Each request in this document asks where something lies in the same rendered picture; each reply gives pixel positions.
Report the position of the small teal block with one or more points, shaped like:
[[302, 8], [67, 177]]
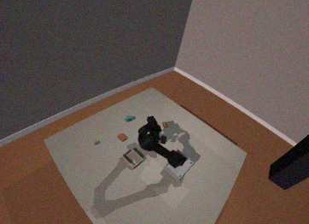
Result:
[[128, 118]]

